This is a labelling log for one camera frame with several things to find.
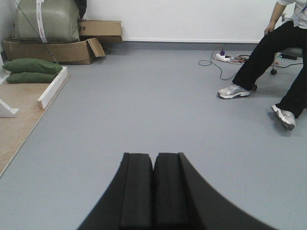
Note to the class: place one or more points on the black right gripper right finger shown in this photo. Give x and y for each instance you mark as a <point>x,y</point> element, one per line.
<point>184,200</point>

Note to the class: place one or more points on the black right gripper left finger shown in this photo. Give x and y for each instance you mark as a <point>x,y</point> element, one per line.
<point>127,202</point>

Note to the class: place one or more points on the white grey sneaker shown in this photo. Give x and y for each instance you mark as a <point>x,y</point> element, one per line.
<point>287,118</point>
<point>233,91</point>

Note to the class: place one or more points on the plywood base platform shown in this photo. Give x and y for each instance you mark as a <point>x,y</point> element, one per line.
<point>15,131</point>

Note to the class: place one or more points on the white power strip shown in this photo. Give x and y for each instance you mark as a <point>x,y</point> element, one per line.
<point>222,57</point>

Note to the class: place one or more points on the open cardboard box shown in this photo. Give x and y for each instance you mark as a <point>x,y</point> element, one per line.
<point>82,52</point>

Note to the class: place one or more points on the lower green sandbag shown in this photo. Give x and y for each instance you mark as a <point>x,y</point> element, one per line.
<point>30,77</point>

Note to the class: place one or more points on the green sandbag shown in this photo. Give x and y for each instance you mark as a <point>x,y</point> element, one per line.
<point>30,77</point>
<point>32,65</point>

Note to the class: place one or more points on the cardboard box marked 2# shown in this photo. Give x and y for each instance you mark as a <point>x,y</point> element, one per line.
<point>104,31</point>

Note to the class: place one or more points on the upper green sandbag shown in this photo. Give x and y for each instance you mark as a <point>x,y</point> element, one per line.
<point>32,65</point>

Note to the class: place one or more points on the office chair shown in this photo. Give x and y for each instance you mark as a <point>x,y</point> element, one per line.
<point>292,53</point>

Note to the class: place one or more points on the large olive green sack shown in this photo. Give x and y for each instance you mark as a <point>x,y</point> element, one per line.
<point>47,21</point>

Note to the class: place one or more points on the white wooden border rail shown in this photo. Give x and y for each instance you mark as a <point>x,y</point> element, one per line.
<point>53,89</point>

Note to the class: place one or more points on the white diagonal brace frame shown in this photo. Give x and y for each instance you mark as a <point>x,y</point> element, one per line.
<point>6,111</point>

